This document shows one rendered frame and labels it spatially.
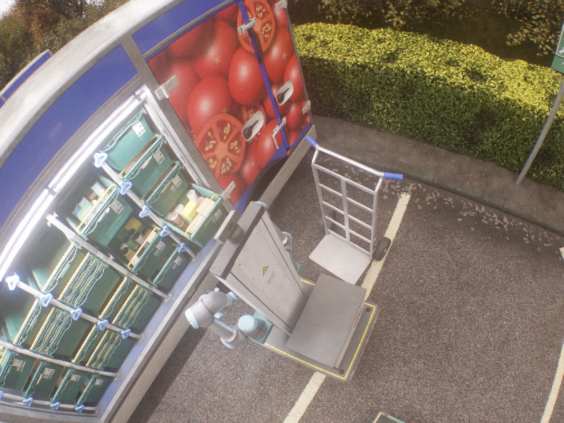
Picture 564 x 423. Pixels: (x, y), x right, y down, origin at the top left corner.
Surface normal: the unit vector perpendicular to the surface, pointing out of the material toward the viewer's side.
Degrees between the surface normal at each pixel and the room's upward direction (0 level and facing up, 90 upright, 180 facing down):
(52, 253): 86
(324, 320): 0
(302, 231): 0
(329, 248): 0
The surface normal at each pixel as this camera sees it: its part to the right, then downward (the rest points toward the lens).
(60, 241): 0.81, 0.28
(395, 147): -0.30, -0.43
